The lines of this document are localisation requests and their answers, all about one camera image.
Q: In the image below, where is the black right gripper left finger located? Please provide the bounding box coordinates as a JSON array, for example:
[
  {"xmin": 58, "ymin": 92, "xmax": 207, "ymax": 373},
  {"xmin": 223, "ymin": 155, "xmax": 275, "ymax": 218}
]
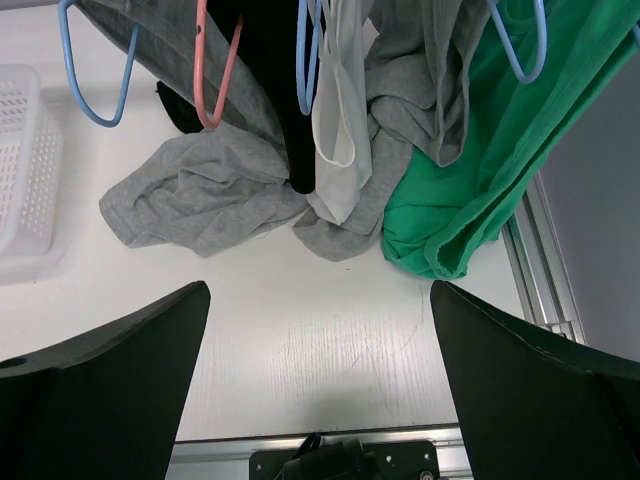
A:
[{"xmin": 1, "ymin": 281, "xmax": 211, "ymax": 479}]

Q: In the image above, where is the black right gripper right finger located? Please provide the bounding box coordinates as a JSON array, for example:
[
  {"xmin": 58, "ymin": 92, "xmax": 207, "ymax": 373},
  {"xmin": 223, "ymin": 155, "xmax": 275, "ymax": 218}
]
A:
[{"xmin": 430, "ymin": 281, "xmax": 639, "ymax": 479}]

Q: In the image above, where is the grey tank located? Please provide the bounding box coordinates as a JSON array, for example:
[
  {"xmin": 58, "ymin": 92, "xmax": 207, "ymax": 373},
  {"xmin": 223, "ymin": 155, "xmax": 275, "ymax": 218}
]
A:
[
  {"xmin": 77, "ymin": 1, "xmax": 308, "ymax": 256},
  {"xmin": 293, "ymin": 0, "xmax": 490, "ymax": 262}
]

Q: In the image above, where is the pink wire hanger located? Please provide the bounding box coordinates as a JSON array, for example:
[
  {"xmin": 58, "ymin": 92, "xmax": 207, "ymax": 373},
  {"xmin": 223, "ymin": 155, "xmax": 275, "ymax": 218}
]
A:
[{"xmin": 193, "ymin": 0, "xmax": 244, "ymax": 129}]

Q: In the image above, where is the light blue wire hanger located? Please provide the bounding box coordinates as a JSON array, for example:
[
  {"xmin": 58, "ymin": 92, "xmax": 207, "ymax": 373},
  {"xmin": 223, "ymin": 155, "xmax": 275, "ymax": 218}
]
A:
[{"xmin": 57, "ymin": 0, "xmax": 140, "ymax": 128}]

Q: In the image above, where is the black tank top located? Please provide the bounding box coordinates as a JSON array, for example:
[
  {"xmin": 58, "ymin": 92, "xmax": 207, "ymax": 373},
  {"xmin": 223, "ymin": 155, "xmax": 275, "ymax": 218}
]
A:
[{"xmin": 155, "ymin": 0, "xmax": 326, "ymax": 196}]

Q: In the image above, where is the green tank top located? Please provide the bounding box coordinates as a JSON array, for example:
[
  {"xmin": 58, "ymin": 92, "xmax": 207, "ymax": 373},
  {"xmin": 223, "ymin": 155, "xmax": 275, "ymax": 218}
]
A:
[{"xmin": 382, "ymin": 1, "xmax": 639, "ymax": 280}]

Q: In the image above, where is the blue hanger with green top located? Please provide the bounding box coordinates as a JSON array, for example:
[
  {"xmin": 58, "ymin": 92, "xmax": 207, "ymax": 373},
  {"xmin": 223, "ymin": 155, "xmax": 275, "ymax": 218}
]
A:
[{"xmin": 487, "ymin": 0, "xmax": 548, "ymax": 84}]

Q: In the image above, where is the white tank top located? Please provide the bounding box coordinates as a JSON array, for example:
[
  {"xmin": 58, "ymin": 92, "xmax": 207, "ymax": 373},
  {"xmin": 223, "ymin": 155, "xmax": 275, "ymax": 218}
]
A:
[{"xmin": 307, "ymin": 1, "xmax": 372, "ymax": 225}]

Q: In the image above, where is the blue hanger with white top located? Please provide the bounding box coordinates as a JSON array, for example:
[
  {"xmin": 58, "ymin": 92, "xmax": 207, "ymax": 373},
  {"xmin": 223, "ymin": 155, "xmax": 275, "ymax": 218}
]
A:
[{"xmin": 295, "ymin": 0, "xmax": 323, "ymax": 116}]

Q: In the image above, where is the white plastic basket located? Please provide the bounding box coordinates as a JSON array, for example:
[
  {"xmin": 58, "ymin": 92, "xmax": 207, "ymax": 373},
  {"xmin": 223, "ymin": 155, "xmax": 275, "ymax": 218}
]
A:
[{"xmin": 1, "ymin": 64, "xmax": 64, "ymax": 285}]

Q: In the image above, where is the aluminium table edge rail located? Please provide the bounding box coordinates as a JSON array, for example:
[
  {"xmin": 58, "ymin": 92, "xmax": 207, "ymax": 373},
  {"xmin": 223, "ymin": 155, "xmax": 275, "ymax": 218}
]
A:
[{"xmin": 502, "ymin": 175, "xmax": 586, "ymax": 344}]

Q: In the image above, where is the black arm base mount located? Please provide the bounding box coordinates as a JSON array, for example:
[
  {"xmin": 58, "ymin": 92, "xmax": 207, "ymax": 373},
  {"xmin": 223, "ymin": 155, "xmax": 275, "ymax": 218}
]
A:
[{"xmin": 248, "ymin": 432, "xmax": 441, "ymax": 480}]

